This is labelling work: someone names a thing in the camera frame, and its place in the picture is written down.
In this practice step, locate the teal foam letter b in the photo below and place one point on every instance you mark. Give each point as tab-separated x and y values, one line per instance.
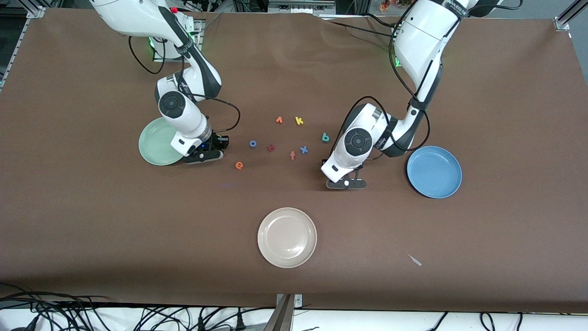
324	136

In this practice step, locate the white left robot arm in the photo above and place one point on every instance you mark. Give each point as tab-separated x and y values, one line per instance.
422	32

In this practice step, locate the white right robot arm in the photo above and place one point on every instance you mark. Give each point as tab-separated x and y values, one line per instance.
133	16

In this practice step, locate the light green plate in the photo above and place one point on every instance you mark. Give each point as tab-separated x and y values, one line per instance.
154	142

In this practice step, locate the dark red foam letter t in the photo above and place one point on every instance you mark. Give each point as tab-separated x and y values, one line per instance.
271	147

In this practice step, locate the blue plate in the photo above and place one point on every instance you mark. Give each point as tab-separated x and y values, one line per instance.
436	174

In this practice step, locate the beige plate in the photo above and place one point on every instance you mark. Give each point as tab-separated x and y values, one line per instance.
287	237

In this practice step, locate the small white paper scrap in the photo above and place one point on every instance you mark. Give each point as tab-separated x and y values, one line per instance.
415	260

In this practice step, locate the brown table cover sheet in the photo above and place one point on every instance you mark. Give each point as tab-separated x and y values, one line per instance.
92	207

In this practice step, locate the grey metal beam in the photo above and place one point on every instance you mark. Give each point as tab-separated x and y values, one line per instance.
280	319

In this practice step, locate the black power plug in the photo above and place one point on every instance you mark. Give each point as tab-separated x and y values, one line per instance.
200	324
239	323

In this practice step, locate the grey metal box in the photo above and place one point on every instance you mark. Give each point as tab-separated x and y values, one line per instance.
301	5

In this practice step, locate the orange dried flowers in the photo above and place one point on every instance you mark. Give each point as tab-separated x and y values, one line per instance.
385	5

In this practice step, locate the grey metal bracket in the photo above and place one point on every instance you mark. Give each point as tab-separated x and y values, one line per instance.
298	301

